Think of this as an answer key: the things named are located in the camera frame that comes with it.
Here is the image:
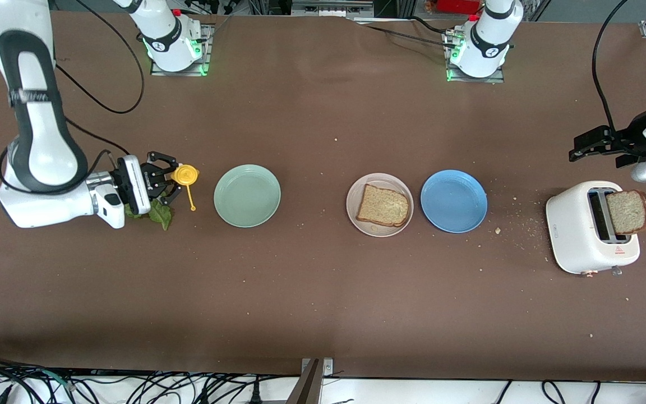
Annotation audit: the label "green lettuce leaf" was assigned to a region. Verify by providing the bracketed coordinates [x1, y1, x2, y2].
[124, 199, 173, 231]

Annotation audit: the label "yellow mustard squeeze bottle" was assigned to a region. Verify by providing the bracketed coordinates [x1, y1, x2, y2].
[170, 164, 200, 212]

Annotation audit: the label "brown bread slice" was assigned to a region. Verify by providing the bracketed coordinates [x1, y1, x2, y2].
[606, 190, 646, 236]
[356, 184, 410, 228]

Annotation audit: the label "mint green plate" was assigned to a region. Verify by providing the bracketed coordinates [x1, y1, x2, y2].
[214, 164, 282, 228]

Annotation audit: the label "blue plate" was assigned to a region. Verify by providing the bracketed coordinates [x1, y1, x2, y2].
[420, 169, 488, 233]

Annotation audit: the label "beige plate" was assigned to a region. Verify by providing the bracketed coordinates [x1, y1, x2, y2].
[346, 173, 414, 238]

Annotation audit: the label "white toaster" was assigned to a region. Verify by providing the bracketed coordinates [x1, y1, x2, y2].
[546, 180, 641, 278]

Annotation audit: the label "red box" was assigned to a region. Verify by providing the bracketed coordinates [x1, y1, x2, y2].
[438, 0, 481, 15]

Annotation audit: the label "grey metal box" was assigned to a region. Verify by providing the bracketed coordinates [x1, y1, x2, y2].
[292, 0, 374, 17]

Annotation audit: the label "grey metal strut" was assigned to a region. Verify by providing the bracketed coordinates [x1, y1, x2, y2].
[285, 359, 324, 404]

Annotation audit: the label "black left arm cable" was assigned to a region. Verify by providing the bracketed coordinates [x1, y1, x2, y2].
[590, 0, 646, 135]

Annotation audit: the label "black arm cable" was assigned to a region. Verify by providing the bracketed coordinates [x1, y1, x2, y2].
[590, 0, 646, 135]
[0, 0, 145, 194]

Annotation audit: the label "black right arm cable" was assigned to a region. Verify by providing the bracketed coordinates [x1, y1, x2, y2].
[0, 0, 145, 194]

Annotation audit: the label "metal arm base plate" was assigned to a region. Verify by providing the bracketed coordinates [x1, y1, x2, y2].
[150, 24, 213, 77]
[445, 31, 506, 84]

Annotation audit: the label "tangled black floor cables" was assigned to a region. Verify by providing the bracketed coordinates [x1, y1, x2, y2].
[0, 352, 301, 404]

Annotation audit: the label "black base cable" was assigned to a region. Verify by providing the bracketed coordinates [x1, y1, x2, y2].
[357, 16, 453, 47]

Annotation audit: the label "teal cable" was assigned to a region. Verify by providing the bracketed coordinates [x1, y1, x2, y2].
[31, 368, 74, 391]

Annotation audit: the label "small metal table bracket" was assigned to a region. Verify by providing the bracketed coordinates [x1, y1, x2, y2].
[301, 357, 334, 378]

